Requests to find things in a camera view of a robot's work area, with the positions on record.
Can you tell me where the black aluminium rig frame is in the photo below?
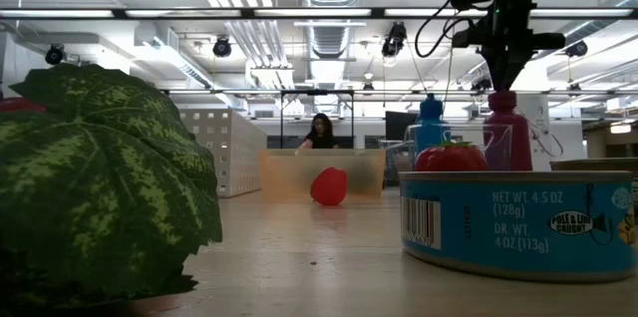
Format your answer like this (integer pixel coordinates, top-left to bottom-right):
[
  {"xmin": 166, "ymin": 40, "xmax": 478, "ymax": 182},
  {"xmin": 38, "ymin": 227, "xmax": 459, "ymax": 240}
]
[{"xmin": 0, "ymin": 6, "xmax": 638, "ymax": 21}]

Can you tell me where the purple toy grape bunch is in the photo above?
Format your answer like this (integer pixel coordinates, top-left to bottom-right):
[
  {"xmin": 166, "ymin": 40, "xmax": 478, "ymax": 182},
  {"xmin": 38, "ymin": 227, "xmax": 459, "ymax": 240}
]
[{"xmin": 0, "ymin": 62, "xmax": 224, "ymax": 317}]

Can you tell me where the teal label tuna can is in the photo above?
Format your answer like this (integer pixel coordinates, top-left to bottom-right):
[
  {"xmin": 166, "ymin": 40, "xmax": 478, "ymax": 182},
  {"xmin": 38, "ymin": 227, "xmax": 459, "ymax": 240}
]
[{"xmin": 398, "ymin": 170, "xmax": 638, "ymax": 283}]

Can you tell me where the small red toy cherry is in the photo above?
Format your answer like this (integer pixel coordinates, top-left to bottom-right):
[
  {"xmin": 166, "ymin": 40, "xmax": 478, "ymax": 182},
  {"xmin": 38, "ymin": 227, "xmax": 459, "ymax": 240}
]
[{"xmin": 309, "ymin": 165, "xmax": 349, "ymax": 207}]

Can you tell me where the person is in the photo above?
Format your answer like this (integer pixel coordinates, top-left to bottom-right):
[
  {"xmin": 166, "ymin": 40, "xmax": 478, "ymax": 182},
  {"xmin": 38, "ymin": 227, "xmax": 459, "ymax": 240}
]
[{"xmin": 298, "ymin": 112, "xmax": 341, "ymax": 151}]

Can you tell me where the blue squeeze bottle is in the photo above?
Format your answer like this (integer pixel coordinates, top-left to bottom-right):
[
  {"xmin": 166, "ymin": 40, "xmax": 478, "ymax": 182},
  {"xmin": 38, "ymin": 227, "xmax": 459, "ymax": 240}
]
[{"xmin": 414, "ymin": 93, "xmax": 453, "ymax": 159}]

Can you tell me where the dark background monitor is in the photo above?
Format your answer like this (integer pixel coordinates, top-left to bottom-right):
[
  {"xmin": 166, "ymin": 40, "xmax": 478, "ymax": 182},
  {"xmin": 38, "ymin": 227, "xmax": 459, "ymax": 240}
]
[{"xmin": 384, "ymin": 111, "xmax": 420, "ymax": 142}]

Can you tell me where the black ceiling spotlight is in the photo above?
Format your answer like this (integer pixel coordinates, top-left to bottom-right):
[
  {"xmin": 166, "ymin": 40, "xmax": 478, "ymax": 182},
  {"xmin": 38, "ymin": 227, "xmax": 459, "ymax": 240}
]
[
  {"xmin": 44, "ymin": 43, "xmax": 66, "ymax": 67},
  {"xmin": 565, "ymin": 40, "xmax": 589, "ymax": 58},
  {"xmin": 381, "ymin": 21, "xmax": 408, "ymax": 58},
  {"xmin": 212, "ymin": 36, "xmax": 233, "ymax": 58}
]

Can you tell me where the clear plastic bin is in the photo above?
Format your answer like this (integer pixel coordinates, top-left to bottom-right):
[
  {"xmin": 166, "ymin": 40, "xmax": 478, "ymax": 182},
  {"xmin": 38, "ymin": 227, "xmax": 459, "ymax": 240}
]
[{"xmin": 381, "ymin": 124, "xmax": 514, "ymax": 189}]

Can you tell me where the black background frame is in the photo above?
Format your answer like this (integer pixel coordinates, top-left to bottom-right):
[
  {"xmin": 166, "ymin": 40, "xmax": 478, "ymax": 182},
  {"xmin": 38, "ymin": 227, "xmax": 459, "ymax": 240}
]
[{"xmin": 278, "ymin": 88, "xmax": 356, "ymax": 150}]

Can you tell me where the magenta squeeze bottle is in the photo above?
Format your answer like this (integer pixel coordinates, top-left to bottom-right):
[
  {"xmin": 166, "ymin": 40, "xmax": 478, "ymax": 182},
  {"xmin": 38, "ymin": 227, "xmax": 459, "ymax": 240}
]
[{"xmin": 482, "ymin": 90, "xmax": 533, "ymax": 172}]

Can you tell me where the red toy strawberry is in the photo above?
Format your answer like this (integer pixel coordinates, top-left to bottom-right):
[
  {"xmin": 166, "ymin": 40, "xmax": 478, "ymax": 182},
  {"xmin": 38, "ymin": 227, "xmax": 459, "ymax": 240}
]
[{"xmin": 414, "ymin": 141, "xmax": 488, "ymax": 172}]

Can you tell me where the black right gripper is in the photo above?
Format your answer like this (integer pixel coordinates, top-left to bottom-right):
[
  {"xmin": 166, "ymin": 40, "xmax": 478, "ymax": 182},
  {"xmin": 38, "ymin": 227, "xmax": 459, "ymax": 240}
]
[{"xmin": 453, "ymin": 0, "xmax": 567, "ymax": 92}]

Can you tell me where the white perforated bin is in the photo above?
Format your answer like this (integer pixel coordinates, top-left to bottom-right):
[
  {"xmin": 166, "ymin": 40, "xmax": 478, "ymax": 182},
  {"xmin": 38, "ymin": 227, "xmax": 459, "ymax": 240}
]
[{"xmin": 177, "ymin": 107, "xmax": 268, "ymax": 198}]

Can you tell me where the orange translucent bin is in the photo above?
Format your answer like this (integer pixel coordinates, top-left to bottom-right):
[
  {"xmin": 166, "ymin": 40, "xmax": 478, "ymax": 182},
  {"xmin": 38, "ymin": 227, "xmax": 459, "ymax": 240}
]
[{"xmin": 258, "ymin": 149, "xmax": 388, "ymax": 203}]

